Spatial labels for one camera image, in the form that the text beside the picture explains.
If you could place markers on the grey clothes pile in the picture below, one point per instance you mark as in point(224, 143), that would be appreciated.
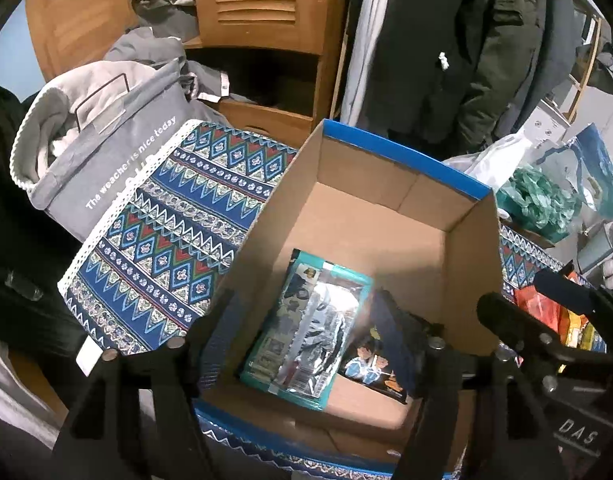
point(146, 47)

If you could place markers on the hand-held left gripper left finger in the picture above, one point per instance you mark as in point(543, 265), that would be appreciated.
point(219, 345)

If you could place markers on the grey fabric laundry basket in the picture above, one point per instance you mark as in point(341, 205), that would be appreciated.
point(121, 160)

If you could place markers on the wooden louvred cabinet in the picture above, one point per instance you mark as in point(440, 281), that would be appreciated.
point(266, 5)

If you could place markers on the olive hanging jacket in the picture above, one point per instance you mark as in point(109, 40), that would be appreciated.
point(511, 35)

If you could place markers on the dark bag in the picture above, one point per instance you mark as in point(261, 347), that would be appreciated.
point(604, 67)

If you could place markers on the teal crumpled wrappers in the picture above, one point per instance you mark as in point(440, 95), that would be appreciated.
point(536, 200)

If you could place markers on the metal shelf rack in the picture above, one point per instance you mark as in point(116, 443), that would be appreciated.
point(599, 252)

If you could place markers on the teal snack packet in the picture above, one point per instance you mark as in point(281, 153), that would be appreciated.
point(306, 320)

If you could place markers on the white hanging garment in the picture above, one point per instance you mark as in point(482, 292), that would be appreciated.
point(371, 35)

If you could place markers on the orange snack packet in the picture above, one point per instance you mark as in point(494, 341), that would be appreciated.
point(534, 307)

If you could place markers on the blue and white plastic bag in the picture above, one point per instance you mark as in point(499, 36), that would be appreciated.
point(591, 160)

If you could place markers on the yellow snack packet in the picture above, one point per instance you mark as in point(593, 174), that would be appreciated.
point(581, 332)

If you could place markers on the blue patterned tablecloth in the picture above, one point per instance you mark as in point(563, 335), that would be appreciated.
point(176, 240)

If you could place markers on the blue-sided cardboard box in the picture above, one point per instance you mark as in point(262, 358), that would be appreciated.
point(386, 220)

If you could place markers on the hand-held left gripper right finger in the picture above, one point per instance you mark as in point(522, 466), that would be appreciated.
point(391, 335)

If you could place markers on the dark snack packet with cartoon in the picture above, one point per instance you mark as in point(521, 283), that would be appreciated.
point(366, 360)

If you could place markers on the black bag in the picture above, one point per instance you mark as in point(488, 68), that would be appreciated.
point(16, 210)

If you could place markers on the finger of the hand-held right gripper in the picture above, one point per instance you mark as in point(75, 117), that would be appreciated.
point(516, 322)
point(566, 290)

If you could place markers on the wooden rack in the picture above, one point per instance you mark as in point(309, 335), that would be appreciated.
point(589, 60)

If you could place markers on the black hanging coat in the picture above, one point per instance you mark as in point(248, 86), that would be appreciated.
point(426, 35)

